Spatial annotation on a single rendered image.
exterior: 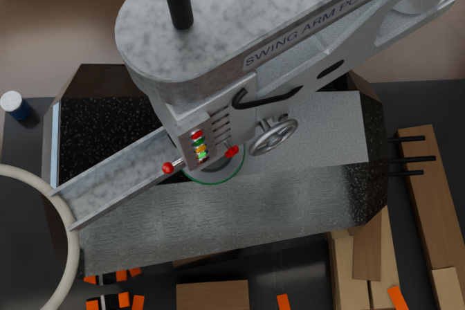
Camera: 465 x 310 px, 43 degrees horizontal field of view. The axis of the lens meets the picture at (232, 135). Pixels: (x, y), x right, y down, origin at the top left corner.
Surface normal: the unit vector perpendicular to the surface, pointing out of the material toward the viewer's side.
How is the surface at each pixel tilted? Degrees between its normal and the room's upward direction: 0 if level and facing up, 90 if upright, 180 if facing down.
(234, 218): 45
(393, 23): 0
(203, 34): 0
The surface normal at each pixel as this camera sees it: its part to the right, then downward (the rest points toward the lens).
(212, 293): -0.03, -0.31
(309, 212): 0.06, 0.44
